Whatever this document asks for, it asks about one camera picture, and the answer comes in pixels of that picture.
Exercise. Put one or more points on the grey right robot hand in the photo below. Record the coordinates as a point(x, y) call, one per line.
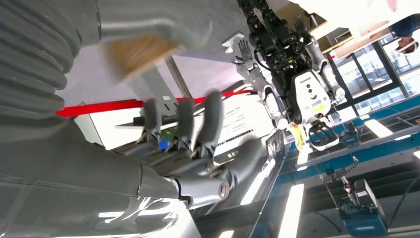
point(82, 184)

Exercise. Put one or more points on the person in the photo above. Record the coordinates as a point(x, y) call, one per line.
point(407, 42)

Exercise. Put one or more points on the grey kiosk stand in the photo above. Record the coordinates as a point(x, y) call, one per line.
point(147, 88)

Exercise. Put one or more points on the ceiling light panel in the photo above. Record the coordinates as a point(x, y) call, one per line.
point(252, 189)
point(291, 210)
point(378, 128)

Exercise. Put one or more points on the standing humanoid robot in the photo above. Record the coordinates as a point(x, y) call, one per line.
point(308, 95)

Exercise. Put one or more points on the blue hoist unit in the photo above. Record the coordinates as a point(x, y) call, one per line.
point(361, 220)

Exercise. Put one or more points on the wooden desk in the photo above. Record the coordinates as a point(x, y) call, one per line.
point(338, 37)

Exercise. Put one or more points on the blue steel gantry beam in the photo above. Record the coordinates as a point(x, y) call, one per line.
point(377, 144)

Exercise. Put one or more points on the chrome stanchion post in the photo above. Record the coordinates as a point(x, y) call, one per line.
point(178, 77)

